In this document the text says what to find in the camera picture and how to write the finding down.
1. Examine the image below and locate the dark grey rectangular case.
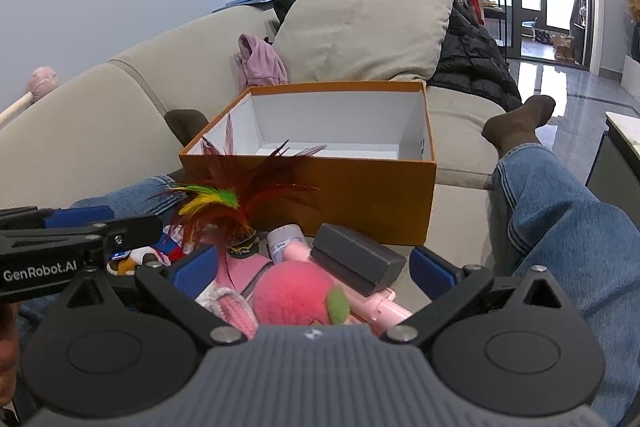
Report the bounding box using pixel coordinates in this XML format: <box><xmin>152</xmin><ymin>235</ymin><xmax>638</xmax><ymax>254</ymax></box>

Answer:
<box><xmin>311</xmin><ymin>223</ymin><xmax>407</xmax><ymax>298</ymax></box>

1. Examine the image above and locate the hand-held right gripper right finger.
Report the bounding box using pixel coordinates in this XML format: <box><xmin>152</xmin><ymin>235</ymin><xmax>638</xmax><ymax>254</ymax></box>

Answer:
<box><xmin>384</xmin><ymin>246</ymin><xmax>567</xmax><ymax>351</ymax></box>

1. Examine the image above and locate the dark coffee table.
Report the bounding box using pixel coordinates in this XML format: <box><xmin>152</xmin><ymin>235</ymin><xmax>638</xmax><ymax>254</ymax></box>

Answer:
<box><xmin>585</xmin><ymin>111</ymin><xmax>640</xmax><ymax>210</ymax></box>

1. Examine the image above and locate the beige cushion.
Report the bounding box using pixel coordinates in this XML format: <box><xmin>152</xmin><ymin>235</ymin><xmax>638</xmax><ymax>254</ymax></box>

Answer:
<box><xmin>272</xmin><ymin>0</ymin><xmax>455</xmax><ymax>82</ymax></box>

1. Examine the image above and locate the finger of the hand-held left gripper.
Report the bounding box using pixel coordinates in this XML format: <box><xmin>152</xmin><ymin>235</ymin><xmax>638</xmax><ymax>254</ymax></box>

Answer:
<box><xmin>0</xmin><ymin>215</ymin><xmax>165</xmax><ymax>254</ymax></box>
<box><xmin>0</xmin><ymin>205</ymin><xmax>115</xmax><ymax>231</ymax></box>

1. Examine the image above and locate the beige sofa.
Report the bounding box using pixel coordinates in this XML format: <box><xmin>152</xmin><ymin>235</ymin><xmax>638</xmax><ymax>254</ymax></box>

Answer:
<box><xmin>0</xmin><ymin>4</ymin><xmax>526</xmax><ymax>258</ymax></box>

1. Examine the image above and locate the red and white packet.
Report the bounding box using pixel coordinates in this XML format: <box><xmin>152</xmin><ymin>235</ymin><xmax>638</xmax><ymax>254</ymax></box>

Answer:
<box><xmin>161</xmin><ymin>224</ymin><xmax>194</xmax><ymax>259</ymax></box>

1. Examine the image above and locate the pink plastic stick tool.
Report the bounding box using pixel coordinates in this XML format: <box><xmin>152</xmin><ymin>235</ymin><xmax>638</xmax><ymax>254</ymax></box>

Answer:
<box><xmin>266</xmin><ymin>224</ymin><xmax>416</xmax><ymax>337</ymax></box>

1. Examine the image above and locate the orange cardboard box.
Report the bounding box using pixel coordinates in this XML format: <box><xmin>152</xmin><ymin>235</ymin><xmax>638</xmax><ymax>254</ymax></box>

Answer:
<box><xmin>179</xmin><ymin>80</ymin><xmax>437</xmax><ymax>247</ymax></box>

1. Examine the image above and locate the pink plush peach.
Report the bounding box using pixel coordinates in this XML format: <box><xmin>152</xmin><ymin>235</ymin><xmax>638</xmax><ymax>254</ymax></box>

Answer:
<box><xmin>251</xmin><ymin>260</ymin><xmax>351</xmax><ymax>328</ymax></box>

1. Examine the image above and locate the right leg brown sock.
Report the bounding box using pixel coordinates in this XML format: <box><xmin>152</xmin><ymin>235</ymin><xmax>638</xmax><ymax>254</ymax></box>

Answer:
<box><xmin>481</xmin><ymin>95</ymin><xmax>640</xmax><ymax>427</ymax></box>

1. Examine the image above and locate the black puffer jacket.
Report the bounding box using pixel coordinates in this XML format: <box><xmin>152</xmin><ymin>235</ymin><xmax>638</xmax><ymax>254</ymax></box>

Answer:
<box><xmin>429</xmin><ymin>0</ymin><xmax>523</xmax><ymax>112</ymax></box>

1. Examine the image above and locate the pink plush massage hammer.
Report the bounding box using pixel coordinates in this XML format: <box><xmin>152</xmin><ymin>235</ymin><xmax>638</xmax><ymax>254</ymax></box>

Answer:
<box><xmin>0</xmin><ymin>67</ymin><xmax>60</xmax><ymax>128</ymax></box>

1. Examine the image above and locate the white pink bunny plush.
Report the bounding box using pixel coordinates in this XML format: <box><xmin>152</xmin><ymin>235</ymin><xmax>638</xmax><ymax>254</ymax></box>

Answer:
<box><xmin>195</xmin><ymin>284</ymin><xmax>259</xmax><ymax>341</ymax></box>

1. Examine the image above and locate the lilac garment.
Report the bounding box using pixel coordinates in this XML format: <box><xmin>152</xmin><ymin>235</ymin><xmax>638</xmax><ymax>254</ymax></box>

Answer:
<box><xmin>236</xmin><ymin>33</ymin><xmax>289</xmax><ymax>94</ymax></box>

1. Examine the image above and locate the small brown white plush toy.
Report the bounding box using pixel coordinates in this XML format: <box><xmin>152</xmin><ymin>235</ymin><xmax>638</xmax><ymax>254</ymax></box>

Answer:
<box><xmin>106</xmin><ymin>246</ymin><xmax>171</xmax><ymax>278</ymax></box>

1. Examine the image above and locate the left foot brown sock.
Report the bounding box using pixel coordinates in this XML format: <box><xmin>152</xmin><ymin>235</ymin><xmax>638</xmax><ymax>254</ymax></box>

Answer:
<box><xmin>70</xmin><ymin>109</ymin><xmax>209</xmax><ymax>229</ymax></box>

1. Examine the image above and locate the pink pouch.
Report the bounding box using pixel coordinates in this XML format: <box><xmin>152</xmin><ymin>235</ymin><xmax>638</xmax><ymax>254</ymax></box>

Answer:
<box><xmin>215</xmin><ymin>254</ymin><xmax>274</xmax><ymax>299</ymax></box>

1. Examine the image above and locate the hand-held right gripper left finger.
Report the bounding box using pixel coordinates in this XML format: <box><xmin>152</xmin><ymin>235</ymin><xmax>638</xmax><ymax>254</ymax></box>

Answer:
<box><xmin>62</xmin><ymin>245</ymin><xmax>249</xmax><ymax>349</ymax></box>

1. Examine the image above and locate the white low cabinet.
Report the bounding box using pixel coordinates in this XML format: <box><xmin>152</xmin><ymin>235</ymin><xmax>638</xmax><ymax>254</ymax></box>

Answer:
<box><xmin>621</xmin><ymin>54</ymin><xmax>640</xmax><ymax>102</ymax></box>

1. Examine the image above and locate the person's left hand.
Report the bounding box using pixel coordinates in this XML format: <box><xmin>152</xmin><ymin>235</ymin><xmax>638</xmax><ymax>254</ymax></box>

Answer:
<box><xmin>0</xmin><ymin>304</ymin><xmax>22</xmax><ymax>410</ymax></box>

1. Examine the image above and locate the colourful feather toy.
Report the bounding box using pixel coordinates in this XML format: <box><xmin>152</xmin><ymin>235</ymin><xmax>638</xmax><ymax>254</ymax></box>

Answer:
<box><xmin>147</xmin><ymin>112</ymin><xmax>328</xmax><ymax>293</ymax></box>

